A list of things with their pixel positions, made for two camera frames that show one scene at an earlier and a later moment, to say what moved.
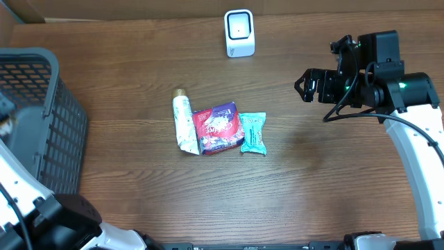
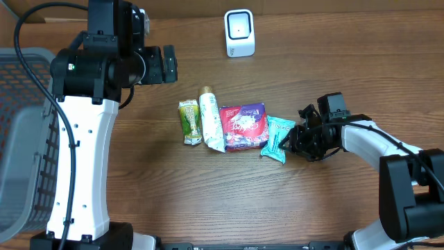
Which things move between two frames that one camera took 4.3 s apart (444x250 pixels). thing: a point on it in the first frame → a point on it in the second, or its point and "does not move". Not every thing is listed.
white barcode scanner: [239, 30] does not move
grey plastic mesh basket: [50, 136] does not move
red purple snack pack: [219, 128] → [245, 127]
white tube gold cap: [184, 122] → [212, 126]
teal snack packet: [254, 140] → [277, 129]
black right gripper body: [333, 88] → [313, 144]
